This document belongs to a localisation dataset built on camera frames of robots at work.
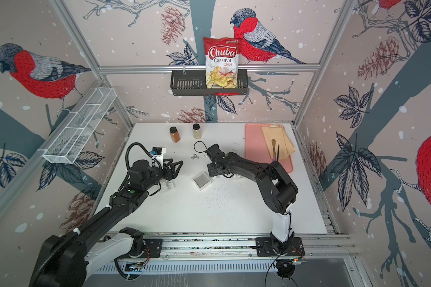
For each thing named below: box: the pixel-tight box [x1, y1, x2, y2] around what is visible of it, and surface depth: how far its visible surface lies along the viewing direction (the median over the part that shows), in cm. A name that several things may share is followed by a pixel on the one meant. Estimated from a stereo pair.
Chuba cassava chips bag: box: [203, 36, 242, 89], surface depth 87 cm
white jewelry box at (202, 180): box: [192, 171, 212, 191], surface depth 93 cm
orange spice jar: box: [169, 126, 181, 143], surface depth 109 cm
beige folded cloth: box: [260, 124, 296, 161], surface depth 113 cm
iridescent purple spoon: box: [271, 138, 278, 162], surface depth 109 cm
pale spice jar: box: [192, 123, 202, 140], surface depth 110 cm
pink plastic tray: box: [244, 123, 294, 173], surface depth 116 cm
